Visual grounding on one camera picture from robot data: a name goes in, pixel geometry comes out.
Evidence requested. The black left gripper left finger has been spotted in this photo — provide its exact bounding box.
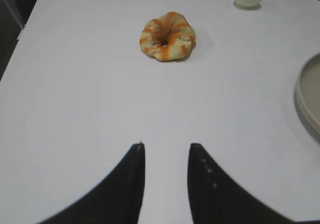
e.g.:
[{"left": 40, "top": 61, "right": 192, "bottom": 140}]
[{"left": 42, "top": 143, "right": 146, "bottom": 224}]

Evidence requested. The beige round plate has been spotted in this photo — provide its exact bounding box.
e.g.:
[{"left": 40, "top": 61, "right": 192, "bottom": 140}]
[{"left": 295, "top": 53, "right": 320, "bottom": 134}]

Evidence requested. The orange striped croissant bread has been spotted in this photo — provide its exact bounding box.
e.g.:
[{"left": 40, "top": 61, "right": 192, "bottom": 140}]
[{"left": 139, "top": 11, "right": 196, "bottom": 61}]

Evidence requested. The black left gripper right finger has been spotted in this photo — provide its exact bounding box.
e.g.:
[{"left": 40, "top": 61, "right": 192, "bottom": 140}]
[{"left": 187, "top": 142, "right": 320, "bottom": 224}]

